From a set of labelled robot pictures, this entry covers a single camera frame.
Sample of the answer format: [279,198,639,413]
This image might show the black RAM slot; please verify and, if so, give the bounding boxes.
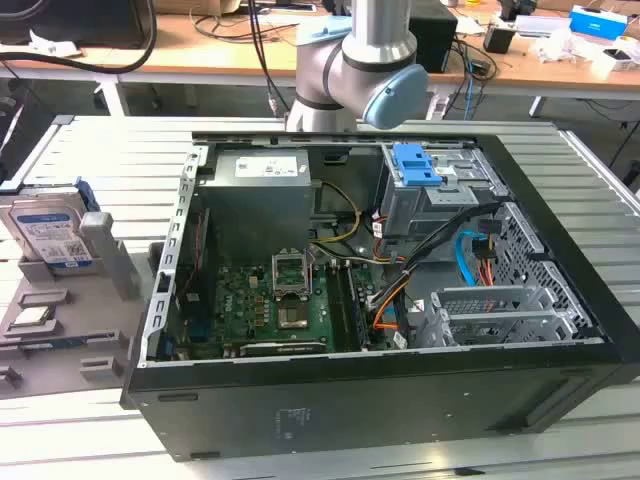
[347,267,372,351]
[325,262,354,351]

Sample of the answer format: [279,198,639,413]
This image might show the RAM stick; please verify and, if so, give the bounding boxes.
[0,337,87,350]

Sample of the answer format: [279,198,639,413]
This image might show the grey parts rack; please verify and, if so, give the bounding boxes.
[0,212,169,401]

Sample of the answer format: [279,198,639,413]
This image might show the blue plastic disk carrier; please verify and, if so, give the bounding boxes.
[392,142,445,187]

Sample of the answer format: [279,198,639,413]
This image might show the wooden desk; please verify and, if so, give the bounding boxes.
[0,0,640,119]

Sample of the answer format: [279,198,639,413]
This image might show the orange yellow power wires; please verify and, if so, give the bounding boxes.
[474,238,497,287]

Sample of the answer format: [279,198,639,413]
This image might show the light blue data wire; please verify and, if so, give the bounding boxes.
[453,230,482,287]

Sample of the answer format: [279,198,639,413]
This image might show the small white box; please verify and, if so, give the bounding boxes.
[592,46,640,73]

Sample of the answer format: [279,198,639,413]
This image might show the black monitor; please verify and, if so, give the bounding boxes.
[0,0,156,50]

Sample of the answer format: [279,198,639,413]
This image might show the green motherboard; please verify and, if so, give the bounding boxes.
[182,259,374,360]

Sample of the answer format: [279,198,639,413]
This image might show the white flat box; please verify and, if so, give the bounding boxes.
[514,14,571,39]

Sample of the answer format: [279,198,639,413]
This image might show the small black box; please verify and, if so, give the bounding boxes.
[482,24,516,55]

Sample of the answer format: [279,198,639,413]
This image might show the grey power supply unit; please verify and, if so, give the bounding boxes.
[199,149,322,254]

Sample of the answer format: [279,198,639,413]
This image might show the black open PC case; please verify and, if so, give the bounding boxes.
[119,130,640,464]

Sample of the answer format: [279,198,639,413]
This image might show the blue network cable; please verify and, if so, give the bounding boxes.
[463,52,477,121]

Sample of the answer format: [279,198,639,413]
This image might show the grey metal disk bay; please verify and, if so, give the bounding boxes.
[378,143,509,254]

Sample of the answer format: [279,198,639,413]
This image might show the orange data wire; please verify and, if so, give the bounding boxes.
[372,277,419,332]

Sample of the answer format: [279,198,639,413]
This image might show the black speaker box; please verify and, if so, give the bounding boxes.
[408,7,460,75]

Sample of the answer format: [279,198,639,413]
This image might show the black sleeved wire bundle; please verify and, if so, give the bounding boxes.
[394,202,503,351]

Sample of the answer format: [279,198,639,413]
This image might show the silver CPU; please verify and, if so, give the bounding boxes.
[12,305,54,327]

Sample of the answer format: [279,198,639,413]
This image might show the yellow wire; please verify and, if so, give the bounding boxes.
[310,180,362,247]

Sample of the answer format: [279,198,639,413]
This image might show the black graphics card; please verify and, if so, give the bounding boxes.
[238,341,326,358]

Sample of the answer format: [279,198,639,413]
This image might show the hard disk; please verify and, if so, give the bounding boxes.
[0,187,97,276]

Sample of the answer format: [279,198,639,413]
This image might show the CPU socket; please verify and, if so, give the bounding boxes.
[277,299,310,331]

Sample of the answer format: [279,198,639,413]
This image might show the thick black cable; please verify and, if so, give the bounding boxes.
[0,0,160,75]

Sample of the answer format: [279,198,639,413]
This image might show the grey perforated drive cage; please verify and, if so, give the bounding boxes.
[428,285,579,347]

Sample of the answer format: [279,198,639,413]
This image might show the metal socket cover frame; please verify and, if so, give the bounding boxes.
[270,247,314,301]

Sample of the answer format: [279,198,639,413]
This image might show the thin black cable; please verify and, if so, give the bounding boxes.
[248,0,292,117]

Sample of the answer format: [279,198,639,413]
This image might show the pale blue teach pendant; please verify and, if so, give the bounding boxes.
[296,14,352,47]

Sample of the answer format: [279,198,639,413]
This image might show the blue cardboard box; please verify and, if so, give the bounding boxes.
[568,4,630,37]

